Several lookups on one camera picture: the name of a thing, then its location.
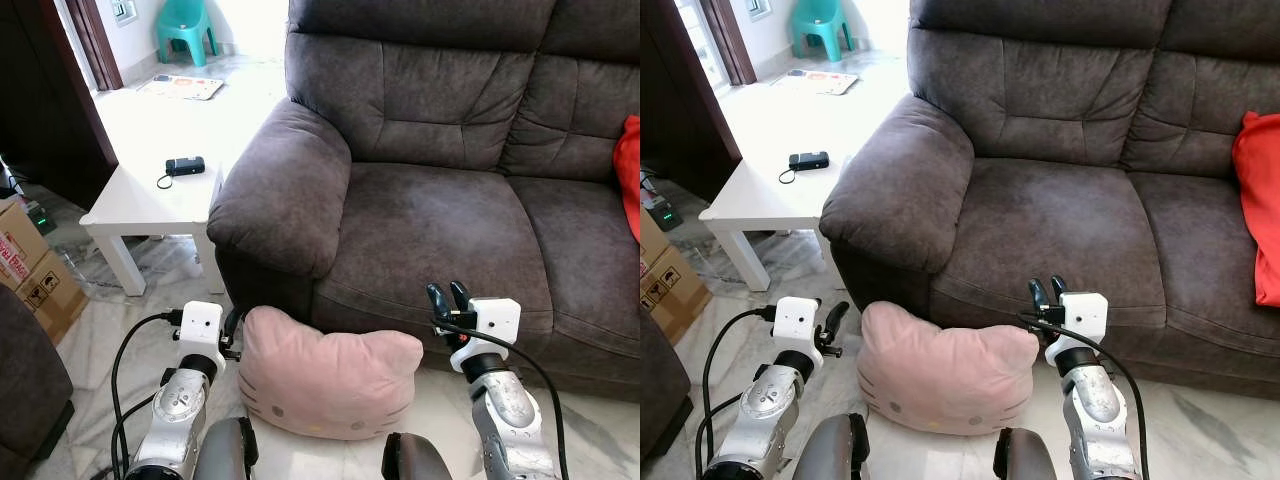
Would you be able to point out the pink cat face pillow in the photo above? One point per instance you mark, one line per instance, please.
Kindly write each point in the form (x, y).
(940, 380)
(330, 380)

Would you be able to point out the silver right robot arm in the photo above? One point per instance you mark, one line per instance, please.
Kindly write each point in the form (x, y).
(508, 405)
(1095, 400)

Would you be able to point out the dark grey fabric sofa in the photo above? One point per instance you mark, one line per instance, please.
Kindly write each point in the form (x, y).
(1050, 230)
(430, 230)

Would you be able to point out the red pillow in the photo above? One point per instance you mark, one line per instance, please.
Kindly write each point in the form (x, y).
(629, 180)
(1260, 200)

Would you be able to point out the printed floor mat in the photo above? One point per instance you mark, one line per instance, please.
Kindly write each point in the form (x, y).
(815, 82)
(182, 87)

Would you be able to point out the grey left robot leg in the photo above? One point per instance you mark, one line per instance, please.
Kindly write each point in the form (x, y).
(830, 450)
(225, 450)

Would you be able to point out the grey robot leg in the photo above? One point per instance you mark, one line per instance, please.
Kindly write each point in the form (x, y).
(225, 450)
(415, 460)
(830, 450)

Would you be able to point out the white side table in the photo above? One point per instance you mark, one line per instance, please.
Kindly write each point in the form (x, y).
(150, 208)
(770, 203)

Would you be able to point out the grey right robot leg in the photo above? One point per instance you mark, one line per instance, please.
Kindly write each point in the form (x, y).
(415, 460)

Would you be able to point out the cardboard box with black symbols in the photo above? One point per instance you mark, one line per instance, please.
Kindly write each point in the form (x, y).
(675, 295)
(52, 295)

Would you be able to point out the dark grey fabric armchair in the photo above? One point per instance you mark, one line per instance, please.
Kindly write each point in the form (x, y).
(660, 385)
(25, 385)

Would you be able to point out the black charger with green light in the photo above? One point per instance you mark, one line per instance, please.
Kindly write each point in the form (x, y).
(665, 214)
(40, 218)

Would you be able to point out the dark wooden door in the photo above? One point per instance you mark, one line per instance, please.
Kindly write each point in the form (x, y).
(40, 90)
(680, 90)

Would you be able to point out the teal plastic chair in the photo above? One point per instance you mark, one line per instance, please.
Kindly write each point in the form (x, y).
(187, 25)
(822, 22)

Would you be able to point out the white louvre window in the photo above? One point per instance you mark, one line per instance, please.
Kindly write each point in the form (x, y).
(126, 10)
(758, 8)

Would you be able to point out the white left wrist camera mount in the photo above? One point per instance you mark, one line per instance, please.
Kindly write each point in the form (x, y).
(200, 325)
(796, 320)

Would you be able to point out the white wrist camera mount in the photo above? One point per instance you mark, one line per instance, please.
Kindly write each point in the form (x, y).
(495, 320)
(1085, 315)
(200, 325)
(796, 320)

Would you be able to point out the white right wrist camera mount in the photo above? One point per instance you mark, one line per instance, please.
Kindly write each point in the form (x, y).
(495, 320)
(1085, 315)

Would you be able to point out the brown door frame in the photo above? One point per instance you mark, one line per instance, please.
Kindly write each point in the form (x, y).
(728, 38)
(95, 40)

